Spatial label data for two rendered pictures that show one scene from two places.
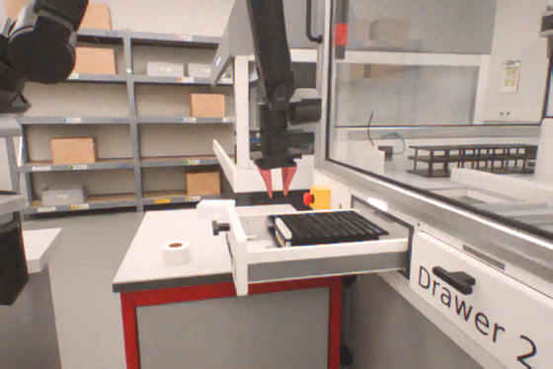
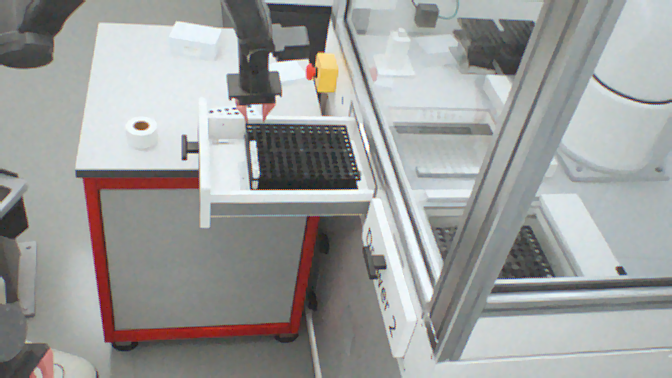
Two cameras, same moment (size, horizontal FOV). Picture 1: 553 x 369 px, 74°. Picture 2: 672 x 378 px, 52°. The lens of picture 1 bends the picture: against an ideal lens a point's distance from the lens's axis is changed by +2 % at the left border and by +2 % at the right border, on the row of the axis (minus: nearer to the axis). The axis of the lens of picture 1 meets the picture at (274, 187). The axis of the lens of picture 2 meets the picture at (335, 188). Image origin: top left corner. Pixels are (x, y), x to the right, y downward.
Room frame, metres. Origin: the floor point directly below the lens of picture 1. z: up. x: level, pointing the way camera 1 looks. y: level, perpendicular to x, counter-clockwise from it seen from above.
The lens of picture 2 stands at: (-0.33, -0.10, 1.81)
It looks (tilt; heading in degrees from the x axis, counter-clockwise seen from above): 42 degrees down; 355
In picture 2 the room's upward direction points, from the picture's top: 11 degrees clockwise
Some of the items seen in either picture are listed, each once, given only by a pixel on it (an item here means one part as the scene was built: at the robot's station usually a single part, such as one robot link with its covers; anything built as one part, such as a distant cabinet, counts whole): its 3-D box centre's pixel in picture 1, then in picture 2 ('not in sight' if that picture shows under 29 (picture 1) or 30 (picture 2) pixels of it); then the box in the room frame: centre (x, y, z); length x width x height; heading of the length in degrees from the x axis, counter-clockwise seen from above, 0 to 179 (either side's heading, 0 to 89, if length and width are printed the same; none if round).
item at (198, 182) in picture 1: (201, 182); not in sight; (4.56, 0.93, 0.28); 0.41 x 0.32 x 0.28; 109
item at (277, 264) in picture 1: (326, 238); (303, 163); (0.79, -0.12, 0.86); 0.40 x 0.26 x 0.06; 102
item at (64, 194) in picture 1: (64, 194); not in sight; (4.07, 2.38, 0.22); 0.40 x 0.30 x 0.17; 109
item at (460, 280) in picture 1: (458, 278); (375, 262); (0.50, -0.27, 0.91); 0.07 x 0.04 x 0.01; 12
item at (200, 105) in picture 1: (206, 106); not in sight; (4.60, 0.83, 1.22); 0.41 x 0.32 x 0.28; 109
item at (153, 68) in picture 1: (164, 71); not in sight; (4.43, 1.27, 1.61); 0.40 x 0.30 x 0.17; 109
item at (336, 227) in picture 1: (323, 236); (299, 161); (0.78, -0.11, 0.87); 0.22 x 0.18 x 0.06; 102
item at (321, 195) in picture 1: (319, 198); (324, 72); (1.13, -0.14, 0.88); 0.07 x 0.05 x 0.07; 12
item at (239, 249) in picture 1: (234, 241); (203, 159); (0.74, 0.09, 0.87); 0.29 x 0.02 x 0.11; 12
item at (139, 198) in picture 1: (186, 124); not in sight; (4.52, 1.08, 1.00); 3.63 x 0.49 x 2.00; 109
